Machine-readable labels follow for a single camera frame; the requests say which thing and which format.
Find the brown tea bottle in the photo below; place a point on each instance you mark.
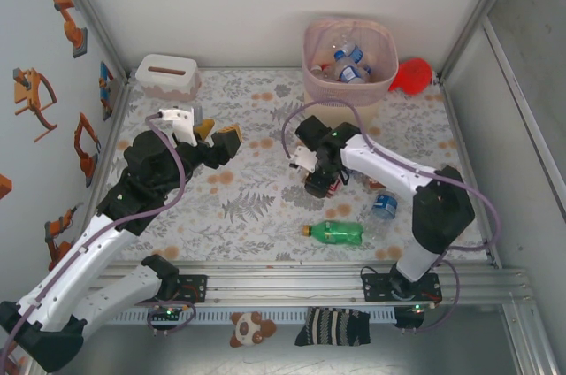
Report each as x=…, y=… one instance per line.
x=373, y=184

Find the white cap blue label bottle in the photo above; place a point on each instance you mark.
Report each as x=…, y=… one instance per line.
x=384, y=206

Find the green soda bottle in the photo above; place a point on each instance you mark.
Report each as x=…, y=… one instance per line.
x=338, y=233

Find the small blue cap water bottle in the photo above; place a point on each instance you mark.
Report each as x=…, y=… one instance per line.
x=349, y=74

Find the red cap clear bottle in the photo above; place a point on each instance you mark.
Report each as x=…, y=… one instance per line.
x=316, y=69

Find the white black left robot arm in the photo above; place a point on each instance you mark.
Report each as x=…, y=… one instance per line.
x=79, y=260

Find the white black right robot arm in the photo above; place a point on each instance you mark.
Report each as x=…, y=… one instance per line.
x=389, y=167

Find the beige bin pink bag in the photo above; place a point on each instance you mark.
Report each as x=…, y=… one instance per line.
x=336, y=89

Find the white tissue box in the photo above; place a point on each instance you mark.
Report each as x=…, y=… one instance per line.
x=185, y=83

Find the red balloon toy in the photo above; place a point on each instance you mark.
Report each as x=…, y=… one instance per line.
x=413, y=76

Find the black white striped sock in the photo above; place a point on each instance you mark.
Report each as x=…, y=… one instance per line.
x=331, y=326

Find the small circuit board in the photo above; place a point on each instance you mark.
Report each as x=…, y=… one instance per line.
x=409, y=317
x=168, y=313

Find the brown white panda plush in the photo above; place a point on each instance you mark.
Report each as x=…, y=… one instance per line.
x=247, y=331

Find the aluminium side rail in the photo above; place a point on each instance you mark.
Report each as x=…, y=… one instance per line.
x=462, y=127
x=123, y=98

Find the blue orange wall sticker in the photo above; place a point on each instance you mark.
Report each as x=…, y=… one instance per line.
x=106, y=89

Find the aluminium frame rail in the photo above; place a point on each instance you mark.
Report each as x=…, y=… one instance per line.
x=287, y=288

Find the orange gripper wall sticker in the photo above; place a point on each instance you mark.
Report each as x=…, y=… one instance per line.
x=31, y=96

